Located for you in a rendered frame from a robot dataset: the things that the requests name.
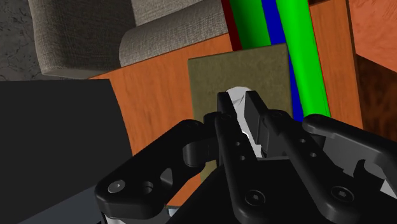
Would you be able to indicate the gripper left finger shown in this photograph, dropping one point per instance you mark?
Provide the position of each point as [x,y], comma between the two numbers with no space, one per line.
[173,149]

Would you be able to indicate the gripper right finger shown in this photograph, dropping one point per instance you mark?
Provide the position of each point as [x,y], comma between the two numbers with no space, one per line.
[325,173]

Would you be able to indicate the white glossy object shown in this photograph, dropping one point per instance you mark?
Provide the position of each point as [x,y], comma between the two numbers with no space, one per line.
[238,96]

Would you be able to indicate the orange wooden table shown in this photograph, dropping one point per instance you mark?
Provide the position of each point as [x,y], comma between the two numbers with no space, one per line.
[155,96]

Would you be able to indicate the olive green flat book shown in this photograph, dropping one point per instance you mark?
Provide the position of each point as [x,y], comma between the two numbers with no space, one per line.
[242,69]

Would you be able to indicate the green blue striped box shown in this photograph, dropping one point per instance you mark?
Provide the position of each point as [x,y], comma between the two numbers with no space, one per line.
[297,46]

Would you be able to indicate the grey fabric sofa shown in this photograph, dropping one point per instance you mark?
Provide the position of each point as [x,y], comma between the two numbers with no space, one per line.
[77,34]

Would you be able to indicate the orange wooden furniture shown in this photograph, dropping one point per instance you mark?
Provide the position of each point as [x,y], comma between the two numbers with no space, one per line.
[375,28]

